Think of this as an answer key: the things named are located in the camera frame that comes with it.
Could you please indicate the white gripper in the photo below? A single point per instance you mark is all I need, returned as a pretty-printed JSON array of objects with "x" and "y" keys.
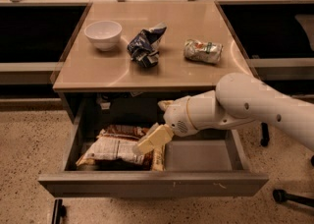
[{"x": 178, "y": 116}]

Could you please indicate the brown chip bag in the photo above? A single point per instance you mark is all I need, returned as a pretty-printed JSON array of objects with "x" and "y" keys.
[{"x": 118, "y": 147}]

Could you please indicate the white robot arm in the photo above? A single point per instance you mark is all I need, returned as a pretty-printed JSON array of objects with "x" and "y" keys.
[{"x": 237, "y": 100}]

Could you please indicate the grey open drawer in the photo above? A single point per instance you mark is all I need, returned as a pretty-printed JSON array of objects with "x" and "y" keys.
[{"x": 210, "y": 163}]

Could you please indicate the crumpled blue chip bag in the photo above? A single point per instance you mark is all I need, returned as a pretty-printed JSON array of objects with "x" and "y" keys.
[{"x": 144, "y": 48}]

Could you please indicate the beige top cabinet counter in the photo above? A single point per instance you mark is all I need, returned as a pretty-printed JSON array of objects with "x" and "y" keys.
[{"x": 88, "y": 70}]

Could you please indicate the white ceramic bowl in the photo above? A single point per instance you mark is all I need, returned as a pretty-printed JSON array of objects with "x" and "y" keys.
[{"x": 103, "y": 35}]

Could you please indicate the black table leg with caster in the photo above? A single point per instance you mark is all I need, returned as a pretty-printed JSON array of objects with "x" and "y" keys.
[{"x": 265, "y": 135}]

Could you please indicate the black object at floor edge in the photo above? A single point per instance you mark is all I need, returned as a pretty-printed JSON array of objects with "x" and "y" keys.
[{"x": 59, "y": 212}]

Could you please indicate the black chair caster leg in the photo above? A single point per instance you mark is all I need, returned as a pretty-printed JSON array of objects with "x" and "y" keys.
[{"x": 282, "y": 196}]

